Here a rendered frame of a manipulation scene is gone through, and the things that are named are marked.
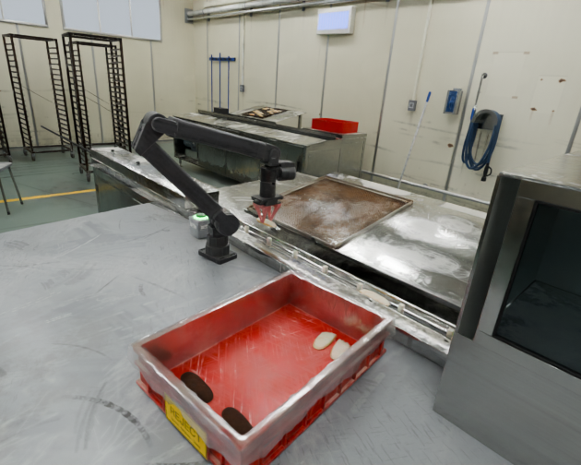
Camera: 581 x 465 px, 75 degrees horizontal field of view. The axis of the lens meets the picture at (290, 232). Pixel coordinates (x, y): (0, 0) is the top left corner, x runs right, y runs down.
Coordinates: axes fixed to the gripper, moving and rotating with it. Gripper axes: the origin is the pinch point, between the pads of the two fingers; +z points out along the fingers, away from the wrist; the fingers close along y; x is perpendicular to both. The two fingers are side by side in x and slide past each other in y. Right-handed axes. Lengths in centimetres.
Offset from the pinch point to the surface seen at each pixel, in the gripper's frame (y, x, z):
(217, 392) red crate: -53, -50, 11
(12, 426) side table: -84, -34, 11
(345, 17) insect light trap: 360, 278, -132
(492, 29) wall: 371, 85, -111
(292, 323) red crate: -25, -42, 11
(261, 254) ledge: -9.1, -8.8, 8.1
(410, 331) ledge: -8, -66, 7
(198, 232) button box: -16.3, 20.6, 8.5
